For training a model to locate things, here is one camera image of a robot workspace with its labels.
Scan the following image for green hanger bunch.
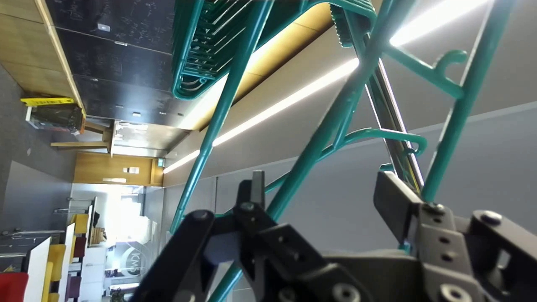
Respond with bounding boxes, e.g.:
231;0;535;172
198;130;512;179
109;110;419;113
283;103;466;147
169;0;377;103

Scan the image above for yellow black stand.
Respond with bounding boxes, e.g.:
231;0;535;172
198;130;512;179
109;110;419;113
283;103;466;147
18;93;87;133

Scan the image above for green plastic hanger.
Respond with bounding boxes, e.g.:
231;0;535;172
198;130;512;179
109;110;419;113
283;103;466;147
208;0;518;302
166;0;275;232

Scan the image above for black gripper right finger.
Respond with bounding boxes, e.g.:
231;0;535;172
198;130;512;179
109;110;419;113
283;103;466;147
372;169;468;269

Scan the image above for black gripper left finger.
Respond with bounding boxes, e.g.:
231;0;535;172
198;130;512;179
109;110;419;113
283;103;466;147
231;169;292;253

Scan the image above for ceiling light strip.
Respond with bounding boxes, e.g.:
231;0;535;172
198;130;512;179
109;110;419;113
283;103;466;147
161;0;493;174

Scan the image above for wooden high table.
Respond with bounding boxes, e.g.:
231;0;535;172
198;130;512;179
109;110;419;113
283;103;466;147
48;117;117;154

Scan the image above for red chair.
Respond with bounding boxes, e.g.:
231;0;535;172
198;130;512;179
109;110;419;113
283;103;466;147
0;269;30;302

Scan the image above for wooden door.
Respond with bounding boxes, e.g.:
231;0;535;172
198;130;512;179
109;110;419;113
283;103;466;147
72;152;164;187

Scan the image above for metal clothes rail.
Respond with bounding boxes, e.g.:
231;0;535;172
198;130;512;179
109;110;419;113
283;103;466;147
362;56;426;197

